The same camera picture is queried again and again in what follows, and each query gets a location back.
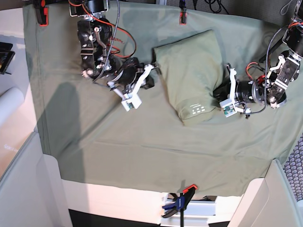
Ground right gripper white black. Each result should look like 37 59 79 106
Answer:
107 62 161 98

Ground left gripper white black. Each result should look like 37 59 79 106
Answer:
213 63 253 113

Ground light green T-shirt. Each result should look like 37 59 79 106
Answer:
153 30 223 126

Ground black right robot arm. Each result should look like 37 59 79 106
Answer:
69 0 154 98

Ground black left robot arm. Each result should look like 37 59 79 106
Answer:
213 0 303 118

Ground orange black clamp far middle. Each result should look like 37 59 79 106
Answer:
179 0 187 25

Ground orange black clamp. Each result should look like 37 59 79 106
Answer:
179 0 187 25
33 0 48 26

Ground green table cloth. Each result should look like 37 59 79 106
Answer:
23 4 303 196

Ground black mesh chair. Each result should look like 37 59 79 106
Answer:
284 136 303 201

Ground blue orange bar clamp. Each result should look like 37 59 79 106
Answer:
162 184 198 227

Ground orange black clamp far left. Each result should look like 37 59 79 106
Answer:
33 0 48 26

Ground white paper roll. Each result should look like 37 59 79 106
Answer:
0 87 25 126

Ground black tablet device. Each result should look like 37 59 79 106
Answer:
0 42 15 75

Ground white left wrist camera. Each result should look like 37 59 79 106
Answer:
220 99 237 117

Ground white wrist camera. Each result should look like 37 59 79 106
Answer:
220 99 237 117
121 93 142 112

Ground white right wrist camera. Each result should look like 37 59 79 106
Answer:
121 93 142 112

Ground black power adapter cables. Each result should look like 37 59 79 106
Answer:
193 0 230 15

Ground white cable loop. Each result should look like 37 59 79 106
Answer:
280 0 300 16

